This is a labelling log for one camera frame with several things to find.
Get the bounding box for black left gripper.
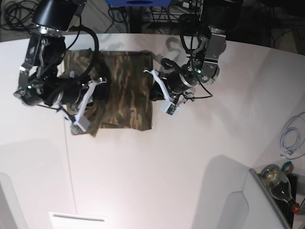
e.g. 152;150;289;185
143;58;198;105

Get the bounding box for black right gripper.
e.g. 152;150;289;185
44;77;110;122

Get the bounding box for camouflage t-shirt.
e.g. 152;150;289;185
71;51;153;137

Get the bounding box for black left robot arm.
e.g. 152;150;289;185
150;0;243;104

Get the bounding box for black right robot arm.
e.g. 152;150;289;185
14;0;109;108

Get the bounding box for blue box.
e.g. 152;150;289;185
106;0;176;7

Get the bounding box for clear glass bottle red cap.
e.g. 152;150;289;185
260;164;301;214

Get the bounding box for green tape roll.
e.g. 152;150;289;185
282;161;294;175

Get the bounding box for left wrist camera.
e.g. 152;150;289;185
160;101;180;116

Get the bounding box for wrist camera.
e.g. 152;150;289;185
69;116;90;134
160;101;180;116

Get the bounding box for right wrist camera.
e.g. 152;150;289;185
69;116;90;134

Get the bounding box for black coiled cable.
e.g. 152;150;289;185
0;0;36;31

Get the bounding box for white coiled cable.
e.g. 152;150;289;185
279;113;305;160

